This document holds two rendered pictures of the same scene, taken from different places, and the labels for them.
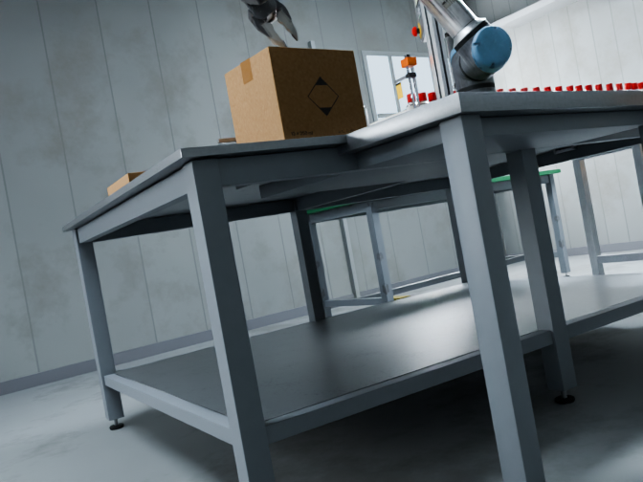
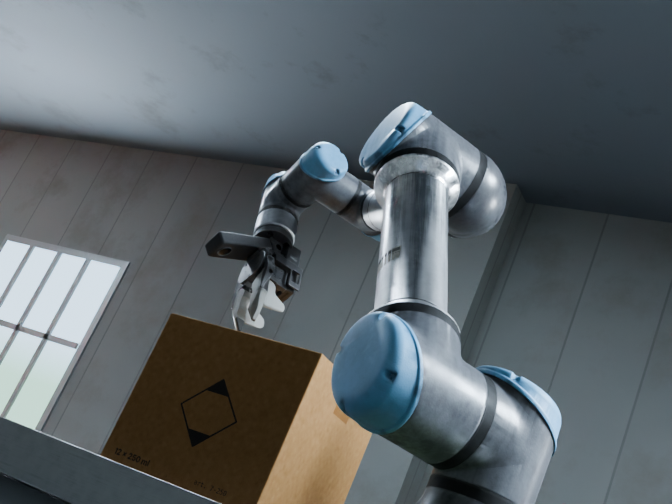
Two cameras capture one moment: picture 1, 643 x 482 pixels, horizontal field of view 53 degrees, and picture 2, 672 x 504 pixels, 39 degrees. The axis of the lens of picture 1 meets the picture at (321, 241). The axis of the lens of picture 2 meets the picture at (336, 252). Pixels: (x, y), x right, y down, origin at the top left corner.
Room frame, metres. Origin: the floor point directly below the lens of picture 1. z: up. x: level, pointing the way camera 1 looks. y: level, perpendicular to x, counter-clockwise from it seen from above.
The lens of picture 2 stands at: (1.42, -1.46, 0.79)
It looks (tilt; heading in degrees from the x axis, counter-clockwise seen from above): 20 degrees up; 72
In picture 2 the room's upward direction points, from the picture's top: 24 degrees clockwise
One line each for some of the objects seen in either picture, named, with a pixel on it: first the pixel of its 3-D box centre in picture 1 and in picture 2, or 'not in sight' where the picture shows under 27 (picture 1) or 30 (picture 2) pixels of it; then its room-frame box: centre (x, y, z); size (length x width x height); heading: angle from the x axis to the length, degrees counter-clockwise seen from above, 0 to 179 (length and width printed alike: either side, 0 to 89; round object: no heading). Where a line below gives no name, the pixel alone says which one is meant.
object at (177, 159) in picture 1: (379, 169); not in sight; (2.50, -0.27, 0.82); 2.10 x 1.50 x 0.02; 121
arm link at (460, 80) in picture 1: (472, 65); (495, 438); (1.98, -0.55, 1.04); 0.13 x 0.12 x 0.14; 4
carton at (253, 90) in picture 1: (297, 107); (243, 437); (1.89, 0.00, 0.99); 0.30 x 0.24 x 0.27; 127
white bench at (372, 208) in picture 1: (445, 246); not in sight; (4.52, -0.84, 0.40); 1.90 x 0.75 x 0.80; 127
